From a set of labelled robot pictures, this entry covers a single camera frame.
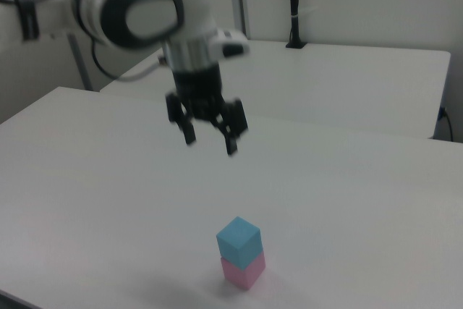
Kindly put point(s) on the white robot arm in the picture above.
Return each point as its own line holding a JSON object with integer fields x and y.
{"x": 144, "y": 5}

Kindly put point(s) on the pink foam cube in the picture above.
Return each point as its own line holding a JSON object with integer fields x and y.
{"x": 240, "y": 276}

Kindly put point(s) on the black camera pole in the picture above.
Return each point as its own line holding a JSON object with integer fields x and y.
{"x": 294, "y": 5}

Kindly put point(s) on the blue foam cube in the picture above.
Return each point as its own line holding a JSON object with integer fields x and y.
{"x": 235, "y": 242}

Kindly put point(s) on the white side table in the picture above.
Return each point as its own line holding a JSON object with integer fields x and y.
{"x": 325, "y": 84}

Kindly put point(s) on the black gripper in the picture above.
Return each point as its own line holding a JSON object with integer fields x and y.
{"x": 199, "y": 88}

